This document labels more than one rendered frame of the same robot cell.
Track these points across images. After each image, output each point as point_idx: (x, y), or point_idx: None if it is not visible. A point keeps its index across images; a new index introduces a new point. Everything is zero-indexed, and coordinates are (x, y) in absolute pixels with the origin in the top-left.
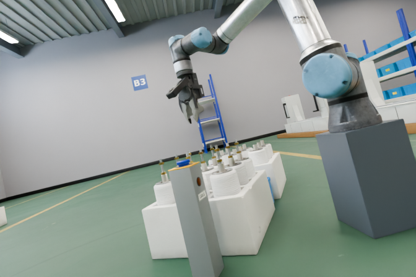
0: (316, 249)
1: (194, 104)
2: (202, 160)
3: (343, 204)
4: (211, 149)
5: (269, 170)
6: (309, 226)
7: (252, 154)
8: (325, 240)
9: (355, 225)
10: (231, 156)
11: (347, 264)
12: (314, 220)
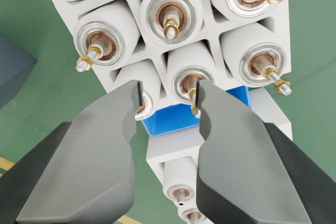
0: None
1: (55, 152)
2: (168, 22)
3: (0, 53)
4: (194, 104)
5: (152, 149)
6: (56, 37)
7: (179, 177)
8: (14, 3)
9: (2, 38)
10: (87, 52)
11: None
12: (62, 55)
